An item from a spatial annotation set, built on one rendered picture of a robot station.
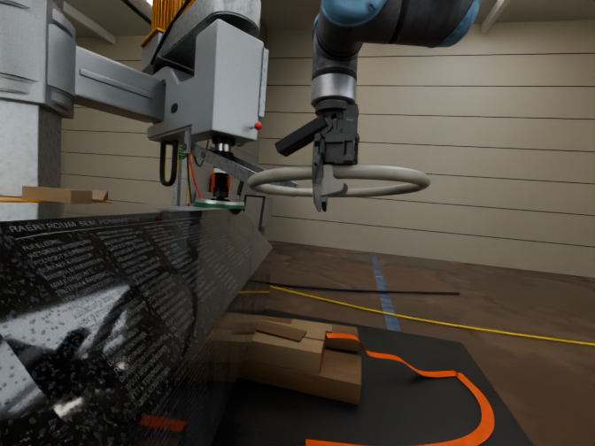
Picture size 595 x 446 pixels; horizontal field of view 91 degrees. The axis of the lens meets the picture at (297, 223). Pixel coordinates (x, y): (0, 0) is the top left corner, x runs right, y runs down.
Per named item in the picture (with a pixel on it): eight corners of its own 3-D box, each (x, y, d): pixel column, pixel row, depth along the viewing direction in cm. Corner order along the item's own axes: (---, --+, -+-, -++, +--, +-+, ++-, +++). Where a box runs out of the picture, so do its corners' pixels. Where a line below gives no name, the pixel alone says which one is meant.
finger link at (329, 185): (341, 209, 54) (344, 161, 55) (310, 208, 55) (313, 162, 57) (343, 212, 57) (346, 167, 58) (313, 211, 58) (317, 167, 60)
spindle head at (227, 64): (175, 144, 139) (180, 47, 135) (217, 152, 154) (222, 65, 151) (211, 137, 113) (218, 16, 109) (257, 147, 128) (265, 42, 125)
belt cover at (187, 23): (140, 78, 175) (141, 49, 174) (181, 91, 193) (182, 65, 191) (218, 14, 106) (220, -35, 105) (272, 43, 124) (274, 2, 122)
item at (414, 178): (213, 189, 83) (213, 179, 83) (326, 199, 117) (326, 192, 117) (358, 168, 48) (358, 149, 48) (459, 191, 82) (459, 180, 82)
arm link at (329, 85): (306, 75, 56) (317, 95, 65) (305, 102, 56) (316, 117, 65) (353, 71, 53) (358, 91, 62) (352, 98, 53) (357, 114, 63)
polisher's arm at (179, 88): (144, 157, 176) (148, 73, 172) (182, 163, 192) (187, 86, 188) (198, 149, 123) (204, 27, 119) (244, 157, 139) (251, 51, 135)
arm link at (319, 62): (316, -2, 52) (310, 32, 62) (313, 70, 53) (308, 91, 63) (367, 3, 53) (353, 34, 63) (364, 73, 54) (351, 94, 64)
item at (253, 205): (191, 258, 369) (195, 190, 362) (234, 244, 496) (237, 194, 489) (236, 265, 356) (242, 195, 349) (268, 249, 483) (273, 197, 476)
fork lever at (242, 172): (180, 150, 139) (181, 140, 137) (216, 157, 152) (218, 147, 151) (259, 195, 92) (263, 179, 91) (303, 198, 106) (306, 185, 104)
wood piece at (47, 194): (21, 198, 110) (22, 185, 109) (47, 199, 120) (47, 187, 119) (71, 203, 108) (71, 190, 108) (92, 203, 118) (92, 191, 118)
